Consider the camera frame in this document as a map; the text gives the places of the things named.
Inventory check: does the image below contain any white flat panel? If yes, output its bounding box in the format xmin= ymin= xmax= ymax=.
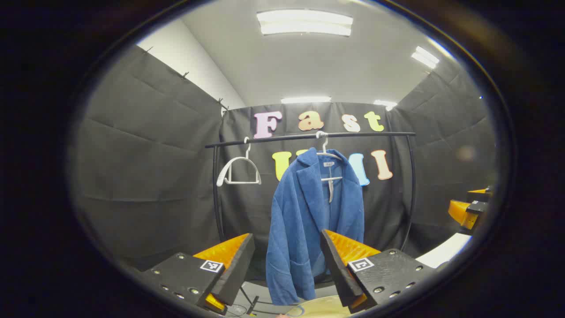
xmin=416 ymin=233 xmax=472 ymax=269

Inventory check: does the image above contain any black backdrop cloth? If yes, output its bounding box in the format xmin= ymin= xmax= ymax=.
xmin=71 ymin=44 xmax=499 ymax=272

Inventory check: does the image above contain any white plastic clothes hanger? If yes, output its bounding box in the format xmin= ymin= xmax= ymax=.
xmin=216 ymin=137 xmax=262 ymax=187

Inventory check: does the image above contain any white hanger with taped hook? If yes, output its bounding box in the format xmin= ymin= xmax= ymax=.
xmin=315 ymin=131 xmax=344 ymax=204

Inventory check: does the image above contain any large rectangular ceiling light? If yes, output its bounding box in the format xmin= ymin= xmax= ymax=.
xmin=257 ymin=10 xmax=354 ymax=37

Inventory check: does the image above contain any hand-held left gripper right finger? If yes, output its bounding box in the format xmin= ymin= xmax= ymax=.
xmin=320 ymin=228 xmax=436 ymax=314

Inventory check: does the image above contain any blue corduroy jacket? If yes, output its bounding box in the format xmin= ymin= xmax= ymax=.
xmin=265 ymin=147 xmax=365 ymax=306

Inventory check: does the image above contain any black metal clothes rack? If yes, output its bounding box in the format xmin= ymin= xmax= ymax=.
xmin=204 ymin=131 xmax=417 ymax=253

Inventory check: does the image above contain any long narrow ceiling light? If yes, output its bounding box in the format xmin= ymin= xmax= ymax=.
xmin=281 ymin=96 xmax=332 ymax=104

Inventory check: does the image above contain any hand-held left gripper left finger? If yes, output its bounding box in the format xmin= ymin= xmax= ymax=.
xmin=140 ymin=233 xmax=256 ymax=315

